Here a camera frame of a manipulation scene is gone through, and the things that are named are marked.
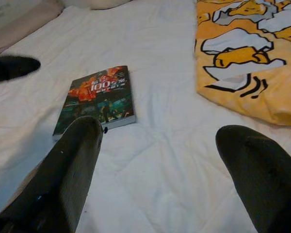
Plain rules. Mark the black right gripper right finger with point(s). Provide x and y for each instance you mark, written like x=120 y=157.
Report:
x=262 y=174

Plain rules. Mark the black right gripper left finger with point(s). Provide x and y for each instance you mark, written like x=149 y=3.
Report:
x=58 y=174

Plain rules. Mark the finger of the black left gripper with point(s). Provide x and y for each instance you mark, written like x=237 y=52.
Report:
x=12 y=68

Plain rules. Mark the dark paperback book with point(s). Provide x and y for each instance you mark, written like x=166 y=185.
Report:
x=104 y=97

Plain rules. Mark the white quilted bed sheet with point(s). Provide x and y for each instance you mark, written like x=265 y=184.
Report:
x=155 y=157

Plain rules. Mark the yellow cartoon egg blanket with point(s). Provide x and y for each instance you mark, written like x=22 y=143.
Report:
x=245 y=48

